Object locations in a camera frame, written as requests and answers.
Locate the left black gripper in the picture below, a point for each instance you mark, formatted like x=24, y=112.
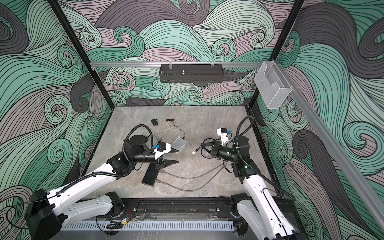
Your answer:
x=166, y=163

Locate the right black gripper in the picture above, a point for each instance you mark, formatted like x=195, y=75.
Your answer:
x=215, y=150

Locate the black network switch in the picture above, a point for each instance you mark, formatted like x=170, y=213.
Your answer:
x=150, y=175

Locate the white network switch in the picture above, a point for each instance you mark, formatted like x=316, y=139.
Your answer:
x=178, y=144

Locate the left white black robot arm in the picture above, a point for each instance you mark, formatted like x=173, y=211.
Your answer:
x=49, y=212

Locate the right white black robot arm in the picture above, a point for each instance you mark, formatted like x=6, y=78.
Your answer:
x=259, y=210

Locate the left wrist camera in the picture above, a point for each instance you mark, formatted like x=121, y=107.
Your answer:
x=161, y=148

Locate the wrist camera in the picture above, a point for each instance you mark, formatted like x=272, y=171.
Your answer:
x=161, y=148
x=225, y=136

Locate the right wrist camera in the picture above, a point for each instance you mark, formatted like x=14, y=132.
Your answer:
x=225, y=136

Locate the white slotted cable duct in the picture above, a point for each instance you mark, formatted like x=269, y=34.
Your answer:
x=156, y=226

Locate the black wall tray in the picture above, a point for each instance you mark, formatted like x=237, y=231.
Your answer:
x=191, y=74

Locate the clear plastic wall holder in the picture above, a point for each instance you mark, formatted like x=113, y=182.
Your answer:
x=273, y=84

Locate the aluminium wall rail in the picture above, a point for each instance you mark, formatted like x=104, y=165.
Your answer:
x=138, y=64

